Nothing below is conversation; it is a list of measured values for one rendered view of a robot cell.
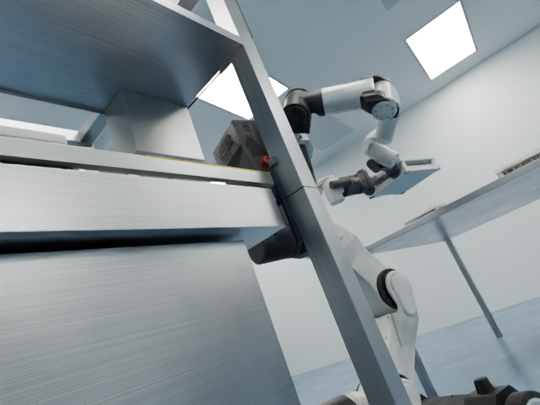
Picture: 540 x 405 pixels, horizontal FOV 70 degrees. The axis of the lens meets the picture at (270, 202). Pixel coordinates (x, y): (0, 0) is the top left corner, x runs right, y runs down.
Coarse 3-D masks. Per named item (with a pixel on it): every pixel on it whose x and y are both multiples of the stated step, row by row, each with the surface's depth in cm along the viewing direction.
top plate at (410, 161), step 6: (420, 156) 169; (426, 156) 171; (432, 156) 173; (408, 162) 165; (414, 162) 168; (420, 162) 171; (426, 162) 174; (378, 174) 171; (384, 174) 169; (372, 180) 174; (378, 180) 174
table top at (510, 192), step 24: (528, 168) 171; (480, 192) 184; (504, 192) 200; (528, 192) 234; (432, 216) 199; (456, 216) 220; (480, 216) 260; (384, 240) 217; (408, 240) 243; (432, 240) 295
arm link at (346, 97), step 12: (348, 84) 122; (360, 84) 120; (372, 84) 120; (324, 96) 123; (336, 96) 122; (348, 96) 121; (360, 96) 120; (372, 96) 118; (384, 96) 118; (324, 108) 124; (336, 108) 124; (348, 108) 124; (360, 108) 124; (372, 108) 121; (384, 108) 120; (396, 108) 120; (384, 120) 124
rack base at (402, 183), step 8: (408, 168) 160; (416, 168) 163; (424, 168) 166; (432, 168) 168; (440, 168) 172; (400, 176) 162; (408, 176) 166; (416, 176) 170; (424, 176) 175; (384, 184) 169; (392, 184) 169; (400, 184) 173; (408, 184) 178; (416, 184) 183; (376, 192) 173; (384, 192) 176; (392, 192) 181; (400, 192) 186
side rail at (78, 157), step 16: (0, 144) 51; (16, 144) 53; (32, 144) 54; (48, 144) 56; (0, 160) 51; (16, 160) 53; (32, 160) 54; (48, 160) 55; (64, 160) 57; (80, 160) 59; (96, 160) 61; (112, 160) 63; (128, 160) 65; (144, 160) 68; (160, 160) 70; (160, 176) 70; (176, 176) 72; (192, 176) 75; (208, 176) 77; (224, 176) 81; (240, 176) 85; (256, 176) 89
